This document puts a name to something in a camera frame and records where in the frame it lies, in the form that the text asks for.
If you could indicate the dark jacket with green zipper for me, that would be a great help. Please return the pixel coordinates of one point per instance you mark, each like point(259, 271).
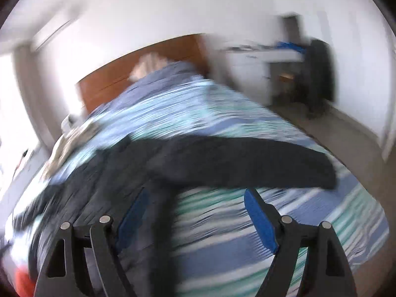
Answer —
point(216, 164)

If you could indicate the white air conditioner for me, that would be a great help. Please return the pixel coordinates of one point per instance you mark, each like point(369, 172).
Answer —
point(52, 35)

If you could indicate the blue cloth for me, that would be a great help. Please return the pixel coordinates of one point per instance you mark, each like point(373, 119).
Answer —
point(290, 47)

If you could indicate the orange object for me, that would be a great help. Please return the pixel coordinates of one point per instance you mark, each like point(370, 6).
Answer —
point(24, 284)

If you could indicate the beige cloth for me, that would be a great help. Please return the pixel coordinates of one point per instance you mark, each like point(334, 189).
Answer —
point(66, 148)

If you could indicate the blue green striped bedspread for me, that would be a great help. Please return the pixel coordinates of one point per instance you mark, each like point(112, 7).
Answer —
point(216, 120)

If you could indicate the peach pillow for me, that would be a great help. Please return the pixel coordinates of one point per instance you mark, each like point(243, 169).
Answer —
point(148, 66)

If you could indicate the wooden headboard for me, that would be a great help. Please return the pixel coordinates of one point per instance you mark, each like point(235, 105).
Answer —
point(108, 77)

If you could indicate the white desk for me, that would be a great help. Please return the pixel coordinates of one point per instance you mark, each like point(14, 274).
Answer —
point(250, 65)

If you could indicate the wooden stool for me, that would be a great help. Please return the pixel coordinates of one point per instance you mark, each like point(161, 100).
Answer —
point(286, 78)

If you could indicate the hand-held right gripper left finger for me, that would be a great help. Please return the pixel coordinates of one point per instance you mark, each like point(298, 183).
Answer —
point(134, 213)

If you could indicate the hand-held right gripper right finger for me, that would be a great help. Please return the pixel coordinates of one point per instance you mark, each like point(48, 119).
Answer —
point(260, 219)

